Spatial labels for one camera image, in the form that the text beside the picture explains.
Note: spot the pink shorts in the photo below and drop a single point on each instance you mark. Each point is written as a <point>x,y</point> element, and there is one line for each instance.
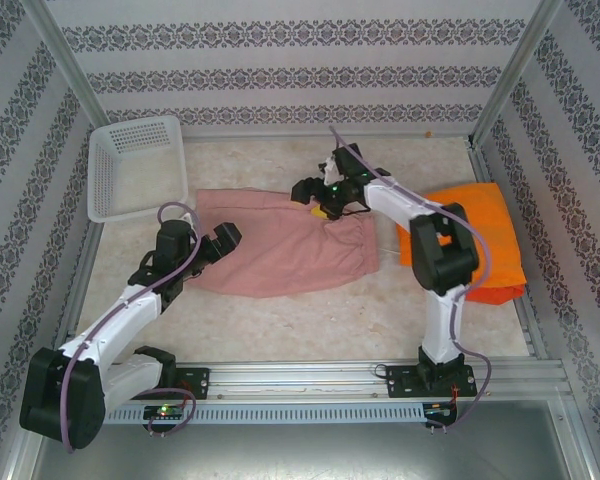
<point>290,255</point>

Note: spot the orange shorts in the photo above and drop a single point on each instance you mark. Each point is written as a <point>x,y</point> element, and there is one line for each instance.
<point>495,225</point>

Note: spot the red-orange shorts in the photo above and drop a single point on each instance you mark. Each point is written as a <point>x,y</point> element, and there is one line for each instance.
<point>495,296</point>

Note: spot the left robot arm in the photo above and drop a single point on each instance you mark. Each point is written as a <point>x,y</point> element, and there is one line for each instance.
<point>120,315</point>

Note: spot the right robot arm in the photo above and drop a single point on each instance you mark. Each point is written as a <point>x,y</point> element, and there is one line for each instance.
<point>442,320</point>

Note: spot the white plastic basket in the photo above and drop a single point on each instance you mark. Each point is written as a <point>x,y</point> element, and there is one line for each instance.
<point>130,165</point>

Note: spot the grey metal tray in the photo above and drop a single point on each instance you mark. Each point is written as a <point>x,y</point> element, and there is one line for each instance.
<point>300,450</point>

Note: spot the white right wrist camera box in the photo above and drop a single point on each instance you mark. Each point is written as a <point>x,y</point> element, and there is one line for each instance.
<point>332,170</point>

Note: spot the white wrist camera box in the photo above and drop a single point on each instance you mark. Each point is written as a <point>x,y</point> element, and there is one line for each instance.
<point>332,170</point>
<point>187,218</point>

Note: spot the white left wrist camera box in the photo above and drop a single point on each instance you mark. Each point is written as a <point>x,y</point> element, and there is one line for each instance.
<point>187,218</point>

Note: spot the left aluminium side rail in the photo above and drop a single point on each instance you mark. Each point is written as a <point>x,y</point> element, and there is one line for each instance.
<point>82,270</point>

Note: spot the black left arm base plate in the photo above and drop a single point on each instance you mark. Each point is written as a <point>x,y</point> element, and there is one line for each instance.
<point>195,382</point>

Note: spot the aluminium mounting rail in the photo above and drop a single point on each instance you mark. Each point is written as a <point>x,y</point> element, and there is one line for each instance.
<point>290,377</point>

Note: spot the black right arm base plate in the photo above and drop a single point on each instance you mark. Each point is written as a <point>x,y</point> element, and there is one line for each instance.
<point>400,382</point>

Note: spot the right aluminium frame post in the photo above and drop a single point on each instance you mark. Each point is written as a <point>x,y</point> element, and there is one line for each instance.
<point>517,65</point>

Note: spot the aluminium frame post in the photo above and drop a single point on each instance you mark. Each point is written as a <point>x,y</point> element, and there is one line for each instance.
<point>517,65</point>
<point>66,65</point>

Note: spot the left aluminium frame post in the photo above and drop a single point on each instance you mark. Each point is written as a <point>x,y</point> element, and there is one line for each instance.
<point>66,65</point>

